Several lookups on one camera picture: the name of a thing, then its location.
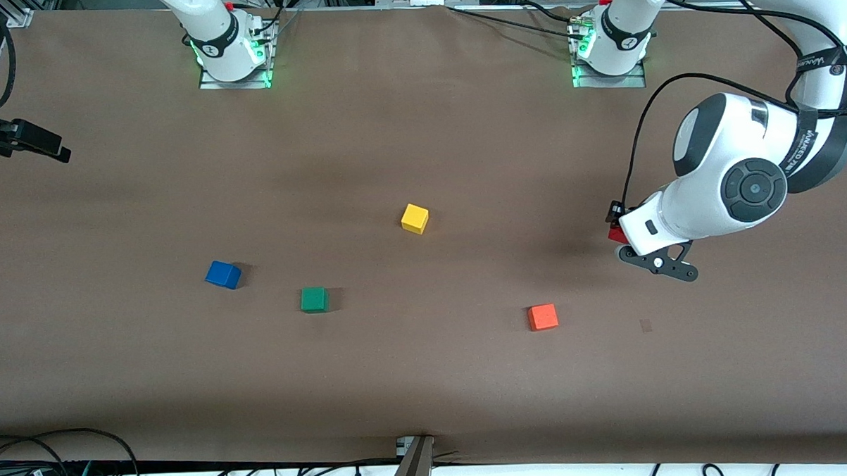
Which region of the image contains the black looping floor cable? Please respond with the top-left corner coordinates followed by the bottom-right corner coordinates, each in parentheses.
top-left (0, 425), bottom-right (141, 476)

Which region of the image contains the orange cube block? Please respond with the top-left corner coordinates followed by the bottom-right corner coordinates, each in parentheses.
top-left (527, 303), bottom-right (560, 332)

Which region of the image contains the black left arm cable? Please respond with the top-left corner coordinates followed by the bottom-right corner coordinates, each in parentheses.
top-left (613, 0), bottom-right (847, 219)

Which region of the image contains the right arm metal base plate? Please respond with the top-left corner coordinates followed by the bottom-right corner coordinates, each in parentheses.
top-left (196, 21), bottom-right (279, 92)

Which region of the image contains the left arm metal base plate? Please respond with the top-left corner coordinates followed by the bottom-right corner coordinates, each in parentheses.
top-left (569, 15), bottom-right (648, 91)

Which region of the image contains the yellow cube block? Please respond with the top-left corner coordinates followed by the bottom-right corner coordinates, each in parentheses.
top-left (400, 203), bottom-right (430, 236)

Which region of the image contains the blue cube block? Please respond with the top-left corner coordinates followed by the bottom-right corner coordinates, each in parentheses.
top-left (203, 259), bottom-right (244, 292)

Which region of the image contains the aluminium profile bar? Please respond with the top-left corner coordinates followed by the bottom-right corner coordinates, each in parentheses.
top-left (384, 434), bottom-right (437, 476)

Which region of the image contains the green cube block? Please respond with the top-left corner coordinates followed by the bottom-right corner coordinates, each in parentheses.
top-left (299, 286), bottom-right (329, 314)

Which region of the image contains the black base power cable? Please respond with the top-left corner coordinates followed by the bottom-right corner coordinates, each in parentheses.
top-left (448, 0), bottom-right (586, 44)

